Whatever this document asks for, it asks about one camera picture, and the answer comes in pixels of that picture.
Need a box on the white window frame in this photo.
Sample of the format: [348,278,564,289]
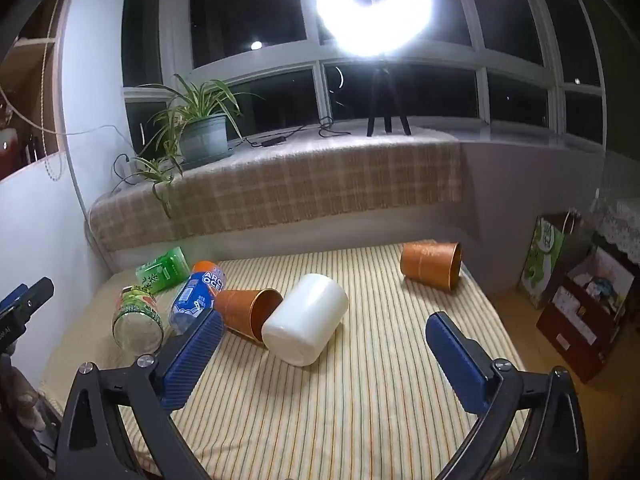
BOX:
[122,0,606,153]

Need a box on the green plastic bottle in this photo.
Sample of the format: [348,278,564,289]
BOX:
[135,246,192,295]

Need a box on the orange cup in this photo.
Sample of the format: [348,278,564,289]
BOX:
[214,288,284,345]
[400,241,462,293]

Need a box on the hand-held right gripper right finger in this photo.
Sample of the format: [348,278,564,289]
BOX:
[425,311,588,480]

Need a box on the white cup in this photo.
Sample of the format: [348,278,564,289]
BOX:
[261,273,350,367]

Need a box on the white cord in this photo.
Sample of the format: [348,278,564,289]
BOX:
[0,85,136,161]

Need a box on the wooden shelf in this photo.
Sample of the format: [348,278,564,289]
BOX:
[0,0,68,181]

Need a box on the potted spider plant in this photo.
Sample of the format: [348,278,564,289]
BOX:
[112,74,266,220]

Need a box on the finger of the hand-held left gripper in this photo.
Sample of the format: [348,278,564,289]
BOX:
[0,276,55,353]

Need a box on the red cardboard box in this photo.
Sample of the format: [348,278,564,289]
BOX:
[536,245,640,385]

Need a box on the ring light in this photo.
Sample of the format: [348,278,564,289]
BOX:
[315,0,441,56]

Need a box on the green label glass jar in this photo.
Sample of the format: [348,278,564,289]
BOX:
[111,285,165,356]

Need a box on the blue label plastic bottle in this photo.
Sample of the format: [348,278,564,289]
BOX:
[169,260,227,336]

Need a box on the black power cable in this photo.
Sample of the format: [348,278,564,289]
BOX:
[232,117,351,150]

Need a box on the plaid blanket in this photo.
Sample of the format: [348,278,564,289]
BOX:
[89,127,463,256]

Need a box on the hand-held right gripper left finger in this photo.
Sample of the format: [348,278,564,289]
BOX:
[55,310,226,480]

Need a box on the black tripod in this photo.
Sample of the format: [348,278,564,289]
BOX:
[366,57,412,137]

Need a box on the green gift bag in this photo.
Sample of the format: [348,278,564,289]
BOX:
[517,210,593,309]

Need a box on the white lace cloth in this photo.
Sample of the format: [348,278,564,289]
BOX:
[590,187,640,266]

